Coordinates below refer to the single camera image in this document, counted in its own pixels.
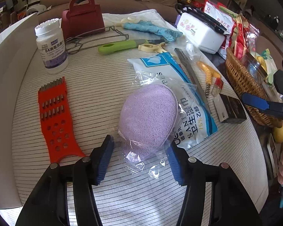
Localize striped white tablecloth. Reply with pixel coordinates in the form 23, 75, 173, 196
0, 14, 268, 225

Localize white cardboard box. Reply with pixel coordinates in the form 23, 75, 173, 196
0, 14, 38, 209

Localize white box with black handle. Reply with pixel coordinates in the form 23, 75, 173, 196
175, 3, 227, 54

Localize sanitary wipes packet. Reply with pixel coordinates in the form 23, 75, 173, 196
128, 53, 217, 150

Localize white pill bottle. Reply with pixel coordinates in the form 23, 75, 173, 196
35, 18, 68, 75

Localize small black box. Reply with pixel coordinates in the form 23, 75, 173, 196
213, 93, 247, 124

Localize grey metal file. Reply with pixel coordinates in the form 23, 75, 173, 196
174, 48, 211, 112

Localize green handled knife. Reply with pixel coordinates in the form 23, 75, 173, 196
98, 39, 166, 54

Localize purple sponge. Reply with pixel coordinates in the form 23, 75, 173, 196
118, 73, 180, 179

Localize red snack packets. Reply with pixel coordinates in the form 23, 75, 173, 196
204, 0, 260, 59

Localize blue rubber glove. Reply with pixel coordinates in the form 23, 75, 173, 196
123, 21, 183, 42

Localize red plastic grater peeler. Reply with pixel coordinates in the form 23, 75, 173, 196
38, 77, 85, 163

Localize cream scissors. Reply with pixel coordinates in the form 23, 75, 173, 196
138, 42, 167, 54

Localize maroon small handbag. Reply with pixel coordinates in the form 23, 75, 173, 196
61, 0, 105, 39

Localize wicker basket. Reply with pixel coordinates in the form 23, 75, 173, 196
225, 47, 283, 128

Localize bananas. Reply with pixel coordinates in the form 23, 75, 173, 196
256, 53, 267, 73

